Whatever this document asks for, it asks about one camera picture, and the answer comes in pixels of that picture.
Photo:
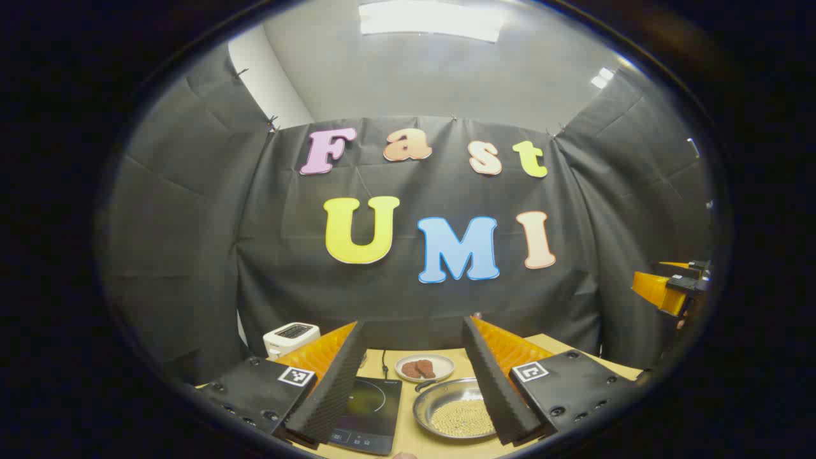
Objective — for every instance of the small ceiling light panel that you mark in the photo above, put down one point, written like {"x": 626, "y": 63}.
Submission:
{"x": 601, "y": 78}

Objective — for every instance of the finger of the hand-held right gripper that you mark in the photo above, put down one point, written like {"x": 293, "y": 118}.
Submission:
{"x": 685, "y": 269}
{"x": 656, "y": 290}

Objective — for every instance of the large ceiling light panel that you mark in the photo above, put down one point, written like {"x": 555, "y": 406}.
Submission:
{"x": 430, "y": 19}

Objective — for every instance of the black induction cooktop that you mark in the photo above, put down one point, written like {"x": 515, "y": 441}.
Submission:
{"x": 373, "y": 414}

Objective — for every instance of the black backdrop cloth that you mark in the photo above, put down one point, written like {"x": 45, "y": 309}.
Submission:
{"x": 414, "y": 306}

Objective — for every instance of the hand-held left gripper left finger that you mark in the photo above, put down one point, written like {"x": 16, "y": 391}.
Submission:
{"x": 331, "y": 395}

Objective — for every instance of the brown meat slice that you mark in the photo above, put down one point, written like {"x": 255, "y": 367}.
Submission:
{"x": 411, "y": 370}
{"x": 426, "y": 368}

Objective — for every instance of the white toaster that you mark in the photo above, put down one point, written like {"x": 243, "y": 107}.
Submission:
{"x": 290, "y": 338}

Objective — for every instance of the pile of pale beans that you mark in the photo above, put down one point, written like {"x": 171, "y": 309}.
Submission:
{"x": 462, "y": 421}

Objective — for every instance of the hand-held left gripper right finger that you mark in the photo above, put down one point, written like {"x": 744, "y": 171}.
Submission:
{"x": 494, "y": 395}

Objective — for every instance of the white round plate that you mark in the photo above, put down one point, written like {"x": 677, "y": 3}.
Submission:
{"x": 440, "y": 363}

